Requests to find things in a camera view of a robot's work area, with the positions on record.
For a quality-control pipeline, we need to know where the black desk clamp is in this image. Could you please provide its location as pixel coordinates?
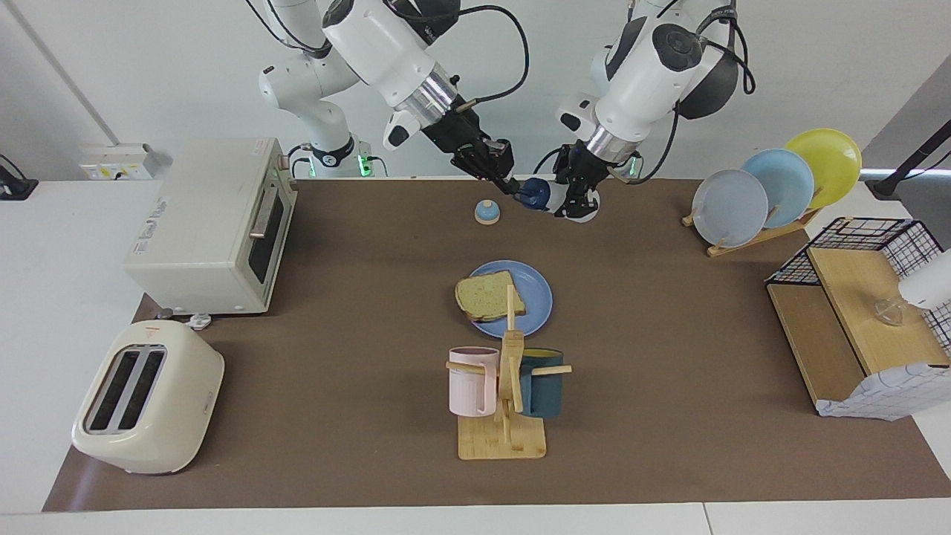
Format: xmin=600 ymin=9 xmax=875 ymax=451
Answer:
xmin=0 ymin=154 xmax=39 ymax=201

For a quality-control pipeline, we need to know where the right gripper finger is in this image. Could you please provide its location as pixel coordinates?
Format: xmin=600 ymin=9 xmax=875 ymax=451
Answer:
xmin=496 ymin=141 xmax=531 ymax=191
xmin=472 ymin=160 xmax=522 ymax=197

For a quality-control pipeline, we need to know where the white toaster oven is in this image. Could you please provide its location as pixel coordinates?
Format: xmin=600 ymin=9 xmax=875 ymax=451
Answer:
xmin=123 ymin=137 xmax=298 ymax=317

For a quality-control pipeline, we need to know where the wooden plate rack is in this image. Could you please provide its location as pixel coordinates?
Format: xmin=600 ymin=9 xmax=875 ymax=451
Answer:
xmin=682 ymin=189 xmax=822 ymax=259

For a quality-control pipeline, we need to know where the light blue plate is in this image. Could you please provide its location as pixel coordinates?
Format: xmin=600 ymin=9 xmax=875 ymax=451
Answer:
xmin=741 ymin=149 xmax=816 ymax=230

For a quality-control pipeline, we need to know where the white cylinder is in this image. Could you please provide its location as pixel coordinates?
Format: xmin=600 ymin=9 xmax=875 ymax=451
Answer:
xmin=898 ymin=249 xmax=951 ymax=309

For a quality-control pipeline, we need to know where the dark teal mug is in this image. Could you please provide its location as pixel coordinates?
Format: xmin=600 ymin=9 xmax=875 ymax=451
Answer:
xmin=519 ymin=348 xmax=565 ymax=418

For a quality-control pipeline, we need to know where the clear glass cup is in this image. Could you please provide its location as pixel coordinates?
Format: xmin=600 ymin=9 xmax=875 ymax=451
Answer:
xmin=871 ymin=297 xmax=907 ymax=326

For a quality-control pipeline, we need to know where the thin black base cable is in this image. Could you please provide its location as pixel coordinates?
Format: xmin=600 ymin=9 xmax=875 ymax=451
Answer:
xmin=533 ymin=145 xmax=588 ymax=176

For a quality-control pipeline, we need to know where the translucent bottle with blue cap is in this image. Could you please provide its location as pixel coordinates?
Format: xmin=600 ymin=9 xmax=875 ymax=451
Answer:
xmin=515 ymin=177 xmax=600 ymax=224

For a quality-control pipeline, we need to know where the pink ribbed mug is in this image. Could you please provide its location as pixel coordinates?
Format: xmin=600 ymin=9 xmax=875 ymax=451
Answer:
xmin=448 ymin=346 xmax=500 ymax=418

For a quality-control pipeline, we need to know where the blue round plate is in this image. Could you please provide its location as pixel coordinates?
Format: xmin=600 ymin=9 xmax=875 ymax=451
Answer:
xmin=461 ymin=259 xmax=554 ymax=338

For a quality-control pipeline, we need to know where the cream two-slot toaster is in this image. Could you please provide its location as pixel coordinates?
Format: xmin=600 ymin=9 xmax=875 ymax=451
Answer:
xmin=71 ymin=321 xmax=225 ymax=475

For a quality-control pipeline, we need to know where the wooden shelf with wire basket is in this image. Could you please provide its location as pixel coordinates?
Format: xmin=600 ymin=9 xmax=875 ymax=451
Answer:
xmin=765 ymin=217 xmax=951 ymax=417

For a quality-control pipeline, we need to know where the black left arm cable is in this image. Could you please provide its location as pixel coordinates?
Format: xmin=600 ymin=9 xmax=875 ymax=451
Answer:
xmin=624 ymin=0 xmax=756 ymax=185

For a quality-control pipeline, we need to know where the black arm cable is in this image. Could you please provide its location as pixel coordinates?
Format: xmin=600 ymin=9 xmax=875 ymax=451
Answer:
xmin=624 ymin=0 xmax=756 ymax=185
xmin=245 ymin=0 xmax=530 ymax=105

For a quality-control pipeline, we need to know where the white checked cloth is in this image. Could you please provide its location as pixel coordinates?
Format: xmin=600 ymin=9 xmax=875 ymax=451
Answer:
xmin=815 ymin=362 xmax=951 ymax=422

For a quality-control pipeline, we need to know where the yellow plate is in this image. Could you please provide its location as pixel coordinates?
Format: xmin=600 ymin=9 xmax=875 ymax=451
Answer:
xmin=785 ymin=128 xmax=863 ymax=210

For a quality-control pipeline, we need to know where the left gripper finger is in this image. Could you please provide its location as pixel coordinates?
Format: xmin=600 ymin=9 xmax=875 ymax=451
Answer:
xmin=562 ymin=180 xmax=596 ymax=219

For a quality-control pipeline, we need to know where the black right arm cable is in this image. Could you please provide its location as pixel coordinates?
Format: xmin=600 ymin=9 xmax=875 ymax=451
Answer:
xmin=245 ymin=0 xmax=530 ymax=105

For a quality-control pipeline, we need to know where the pale grey plate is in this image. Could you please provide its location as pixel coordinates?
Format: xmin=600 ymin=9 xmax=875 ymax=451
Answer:
xmin=692 ymin=169 xmax=770 ymax=249

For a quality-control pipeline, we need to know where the wooden mug tree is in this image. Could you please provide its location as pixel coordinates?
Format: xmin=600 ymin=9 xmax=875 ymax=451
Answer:
xmin=446 ymin=284 xmax=574 ymax=461

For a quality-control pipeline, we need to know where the toasted bread slice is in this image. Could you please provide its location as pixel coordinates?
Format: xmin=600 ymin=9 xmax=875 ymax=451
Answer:
xmin=455 ymin=270 xmax=528 ymax=322

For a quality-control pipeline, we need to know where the brown table mat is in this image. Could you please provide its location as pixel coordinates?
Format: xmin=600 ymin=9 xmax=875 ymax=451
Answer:
xmin=42 ymin=177 xmax=951 ymax=512

